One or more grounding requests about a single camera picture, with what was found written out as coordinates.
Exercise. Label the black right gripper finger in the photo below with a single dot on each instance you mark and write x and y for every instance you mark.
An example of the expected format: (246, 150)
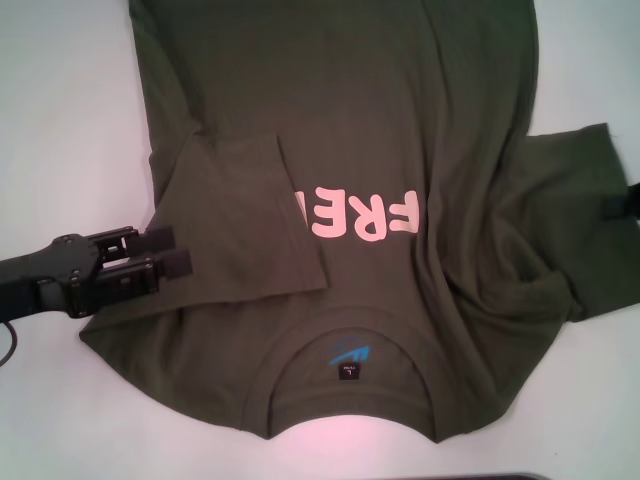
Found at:
(622, 209)

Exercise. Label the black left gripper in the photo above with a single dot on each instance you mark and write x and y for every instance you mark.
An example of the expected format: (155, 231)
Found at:
(45, 277)

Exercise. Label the dark green printed T-shirt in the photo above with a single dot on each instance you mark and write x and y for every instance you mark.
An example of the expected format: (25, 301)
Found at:
(350, 100)

